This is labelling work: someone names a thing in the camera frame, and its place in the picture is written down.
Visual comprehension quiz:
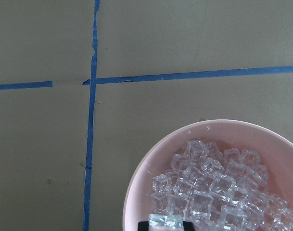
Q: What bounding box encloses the single clear ice cube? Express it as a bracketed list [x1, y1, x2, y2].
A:
[148, 214, 184, 231]

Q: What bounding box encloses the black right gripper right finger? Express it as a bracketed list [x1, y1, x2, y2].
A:
[183, 221, 195, 231]

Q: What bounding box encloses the pink bowl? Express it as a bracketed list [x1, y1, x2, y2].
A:
[123, 119, 293, 231]

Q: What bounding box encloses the clear ice cubes pile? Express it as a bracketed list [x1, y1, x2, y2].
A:
[151, 140, 293, 231]

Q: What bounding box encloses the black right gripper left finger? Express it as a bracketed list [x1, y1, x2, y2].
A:
[138, 221, 149, 231]

